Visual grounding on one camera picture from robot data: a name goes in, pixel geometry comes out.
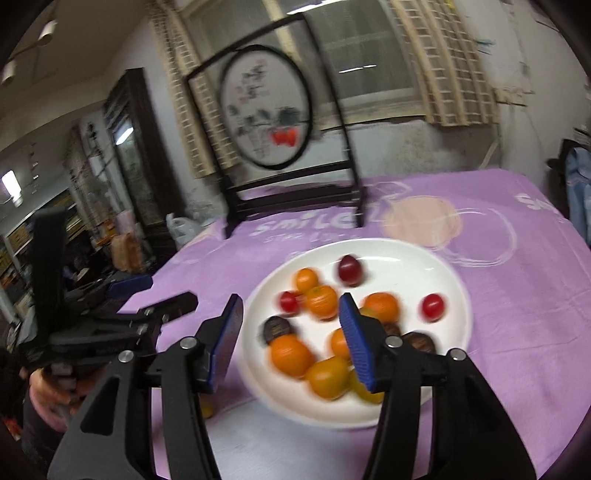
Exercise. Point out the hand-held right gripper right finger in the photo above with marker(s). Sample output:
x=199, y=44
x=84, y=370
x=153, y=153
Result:
x=358, y=346

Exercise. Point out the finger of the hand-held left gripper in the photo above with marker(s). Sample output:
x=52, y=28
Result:
x=129, y=286
x=166, y=307

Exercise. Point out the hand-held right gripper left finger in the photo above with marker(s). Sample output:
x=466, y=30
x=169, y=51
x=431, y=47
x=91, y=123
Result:
x=226, y=346

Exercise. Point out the orange tangerine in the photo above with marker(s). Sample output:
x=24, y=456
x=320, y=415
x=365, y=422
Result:
x=322, y=301
x=291, y=355
x=339, y=344

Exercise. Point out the yellow-orange citrus fruit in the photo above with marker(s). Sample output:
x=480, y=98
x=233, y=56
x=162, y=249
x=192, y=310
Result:
x=328, y=376

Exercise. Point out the dark red tomato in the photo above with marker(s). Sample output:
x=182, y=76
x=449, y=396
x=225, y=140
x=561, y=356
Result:
x=349, y=270

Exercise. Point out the red cherry tomato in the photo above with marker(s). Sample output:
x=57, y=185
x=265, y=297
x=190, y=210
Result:
x=289, y=301
x=432, y=307

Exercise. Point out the white round plate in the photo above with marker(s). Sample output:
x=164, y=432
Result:
x=406, y=272

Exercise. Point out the person's left forearm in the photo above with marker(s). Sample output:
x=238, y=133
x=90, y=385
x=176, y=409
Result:
x=32, y=443

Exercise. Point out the person's left hand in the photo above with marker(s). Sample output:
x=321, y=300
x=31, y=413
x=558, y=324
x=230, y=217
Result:
x=48, y=394

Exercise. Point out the cluttered storage shelf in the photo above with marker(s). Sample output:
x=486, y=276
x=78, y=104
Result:
x=18, y=240

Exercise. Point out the small orange kumquat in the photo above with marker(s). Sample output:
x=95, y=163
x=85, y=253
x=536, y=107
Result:
x=206, y=408

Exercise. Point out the white plastic bag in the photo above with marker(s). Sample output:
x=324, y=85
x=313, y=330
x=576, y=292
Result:
x=182, y=230

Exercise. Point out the dark wooden cabinet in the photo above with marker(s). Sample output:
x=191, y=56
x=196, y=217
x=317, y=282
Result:
x=138, y=161

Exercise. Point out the purple printed blanket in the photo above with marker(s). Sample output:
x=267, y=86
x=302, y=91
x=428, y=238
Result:
x=508, y=323

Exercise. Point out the round embroidery table screen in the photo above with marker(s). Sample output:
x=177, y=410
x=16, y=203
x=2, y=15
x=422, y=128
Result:
x=263, y=106

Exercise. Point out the ceiling lamp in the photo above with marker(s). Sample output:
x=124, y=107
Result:
x=46, y=31

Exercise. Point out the black hat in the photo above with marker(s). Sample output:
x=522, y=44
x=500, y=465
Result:
x=556, y=168

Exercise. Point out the light blue cloth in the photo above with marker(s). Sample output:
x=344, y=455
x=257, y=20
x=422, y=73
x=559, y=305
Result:
x=579, y=194

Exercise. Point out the window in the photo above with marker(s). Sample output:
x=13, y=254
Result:
x=369, y=55

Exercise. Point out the wall power outlet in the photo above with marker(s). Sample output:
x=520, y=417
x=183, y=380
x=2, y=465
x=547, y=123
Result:
x=510, y=97

